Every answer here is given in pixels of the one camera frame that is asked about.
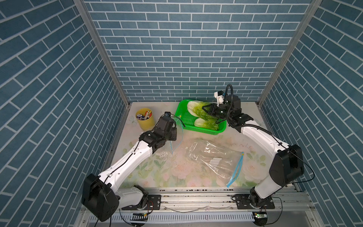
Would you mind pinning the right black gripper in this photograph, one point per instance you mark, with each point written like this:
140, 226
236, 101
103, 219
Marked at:
213, 108

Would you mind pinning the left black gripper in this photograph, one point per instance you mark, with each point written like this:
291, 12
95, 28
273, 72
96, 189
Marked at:
173, 130

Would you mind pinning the chinese cabbage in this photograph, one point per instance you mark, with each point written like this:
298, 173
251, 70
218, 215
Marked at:
209, 124
195, 109

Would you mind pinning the clear zipper bag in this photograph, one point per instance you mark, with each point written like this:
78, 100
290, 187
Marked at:
157, 167
223, 162

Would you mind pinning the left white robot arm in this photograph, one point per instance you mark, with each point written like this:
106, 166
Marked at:
101, 194

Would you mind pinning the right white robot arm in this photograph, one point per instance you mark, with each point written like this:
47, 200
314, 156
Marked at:
287, 160

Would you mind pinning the green plastic basket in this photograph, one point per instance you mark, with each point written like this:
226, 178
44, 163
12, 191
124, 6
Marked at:
188, 120

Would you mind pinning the yellow cup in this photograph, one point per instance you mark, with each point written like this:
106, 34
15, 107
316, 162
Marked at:
145, 119

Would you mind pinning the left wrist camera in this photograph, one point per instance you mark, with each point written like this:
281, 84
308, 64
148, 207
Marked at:
168, 114

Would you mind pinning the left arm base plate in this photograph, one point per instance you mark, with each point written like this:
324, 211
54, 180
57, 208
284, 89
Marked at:
149, 203

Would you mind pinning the aluminium rail frame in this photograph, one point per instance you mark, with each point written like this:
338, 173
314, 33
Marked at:
212, 207

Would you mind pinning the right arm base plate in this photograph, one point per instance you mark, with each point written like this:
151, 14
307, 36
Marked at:
248, 201

